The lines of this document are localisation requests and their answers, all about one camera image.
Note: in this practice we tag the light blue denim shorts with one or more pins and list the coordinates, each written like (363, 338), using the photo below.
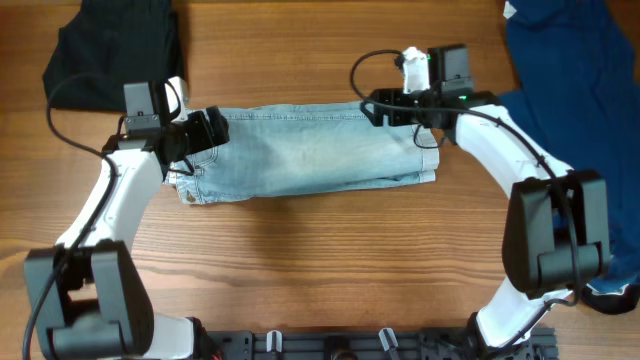
(285, 150)

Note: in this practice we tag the dark green folded garment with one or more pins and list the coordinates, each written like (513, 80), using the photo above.
(110, 43)

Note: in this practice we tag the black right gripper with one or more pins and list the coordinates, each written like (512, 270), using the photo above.
(382, 103)

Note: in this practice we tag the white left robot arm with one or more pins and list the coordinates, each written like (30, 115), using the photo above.
(86, 296)

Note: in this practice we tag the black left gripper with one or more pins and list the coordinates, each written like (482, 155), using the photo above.
(205, 140)

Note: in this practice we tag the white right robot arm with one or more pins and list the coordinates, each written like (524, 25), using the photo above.
(556, 232)

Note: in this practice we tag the blue shirt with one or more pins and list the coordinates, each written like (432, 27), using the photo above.
(578, 99)

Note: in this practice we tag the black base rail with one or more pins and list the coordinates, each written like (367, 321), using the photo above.
(428, 344)

